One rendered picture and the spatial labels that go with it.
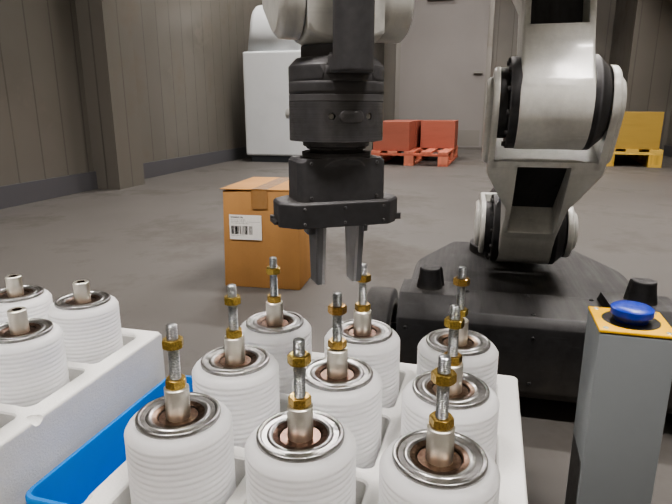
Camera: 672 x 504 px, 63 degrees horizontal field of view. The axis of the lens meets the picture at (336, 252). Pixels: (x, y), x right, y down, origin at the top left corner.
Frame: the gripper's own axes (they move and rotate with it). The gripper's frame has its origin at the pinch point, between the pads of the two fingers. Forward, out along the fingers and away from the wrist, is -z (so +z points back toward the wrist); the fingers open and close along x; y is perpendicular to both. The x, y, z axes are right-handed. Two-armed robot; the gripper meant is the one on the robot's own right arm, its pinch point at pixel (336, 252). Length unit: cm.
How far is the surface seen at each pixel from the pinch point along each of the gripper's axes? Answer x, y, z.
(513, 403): 22.3, -0.8, -20.4
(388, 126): 204, 451, -3
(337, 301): 0.0, -0.6, -5.0
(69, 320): -29.3, 29.0, -14.6
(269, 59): 101, 513, 61
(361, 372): 2.5, -1.1, -13.1
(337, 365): -0.2, -1.1, -11.8
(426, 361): 11.9, 2.1, -14.7
